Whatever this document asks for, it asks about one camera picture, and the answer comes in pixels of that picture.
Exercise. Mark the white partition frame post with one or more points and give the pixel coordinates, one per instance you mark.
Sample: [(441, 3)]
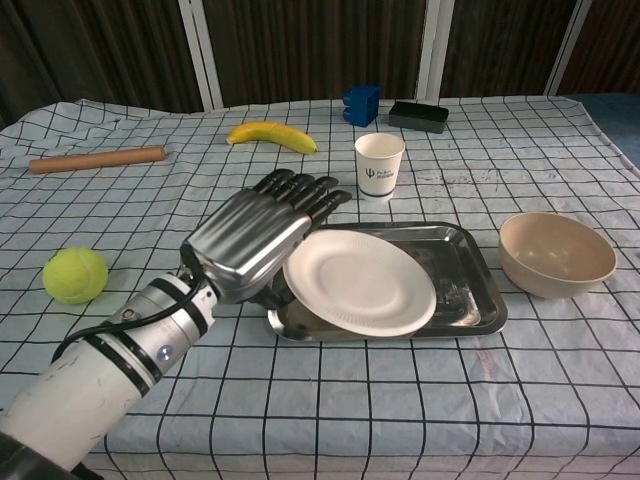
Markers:
[(432, 50), (567, 50), (202, 55)]

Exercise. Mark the yellow tennis ball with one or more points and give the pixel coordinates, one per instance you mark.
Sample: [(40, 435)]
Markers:
[(75, 275)]

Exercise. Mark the white paper plate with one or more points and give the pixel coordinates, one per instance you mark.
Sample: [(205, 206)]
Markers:
[(360, 285)]

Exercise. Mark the blue toy block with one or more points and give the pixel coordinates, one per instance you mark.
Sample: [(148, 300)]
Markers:
[(361, 107)]

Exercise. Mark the blue felt table cover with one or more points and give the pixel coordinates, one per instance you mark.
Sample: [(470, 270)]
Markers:
[(617, 120)]

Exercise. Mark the brown wooden rolling pin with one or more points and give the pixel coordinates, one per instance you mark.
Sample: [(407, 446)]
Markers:
[(95, 160)]

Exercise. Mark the yellow banana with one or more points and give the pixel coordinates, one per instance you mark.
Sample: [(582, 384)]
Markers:
[(275, 134)]

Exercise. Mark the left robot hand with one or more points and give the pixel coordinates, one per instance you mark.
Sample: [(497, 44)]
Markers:
[(250, 240)]

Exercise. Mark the beige bowl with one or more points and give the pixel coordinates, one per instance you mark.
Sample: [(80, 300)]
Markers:
[(555, 260)]

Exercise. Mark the white paper cup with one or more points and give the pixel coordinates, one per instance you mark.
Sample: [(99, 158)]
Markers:
[(379, 170)]

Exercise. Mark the checkered tablecloth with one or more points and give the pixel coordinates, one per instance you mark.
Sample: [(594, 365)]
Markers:
[(350, 410)]

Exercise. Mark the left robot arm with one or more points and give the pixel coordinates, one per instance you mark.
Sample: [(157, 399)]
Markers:
[(85, 390)]

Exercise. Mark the black rectangular box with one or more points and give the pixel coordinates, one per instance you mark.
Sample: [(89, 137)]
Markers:
[(417, 119)]

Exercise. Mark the metal tray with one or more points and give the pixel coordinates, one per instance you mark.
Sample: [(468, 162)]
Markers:
[(465, 285)]

